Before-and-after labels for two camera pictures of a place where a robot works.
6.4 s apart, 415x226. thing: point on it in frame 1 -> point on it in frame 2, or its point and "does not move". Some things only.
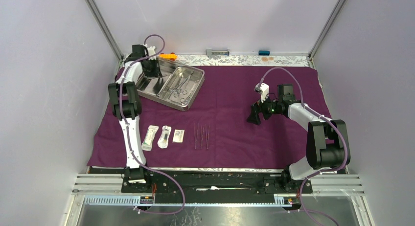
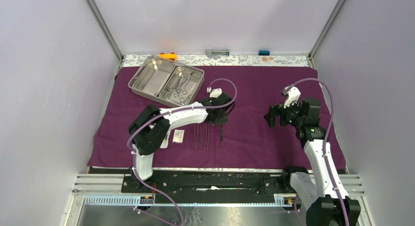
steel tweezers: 206,133 does not move
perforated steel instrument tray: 177,88 does not move
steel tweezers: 195,137 does not move
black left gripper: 155,72 -> 221,120
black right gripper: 254,117 -> 279,110
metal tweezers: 201,138 does not move
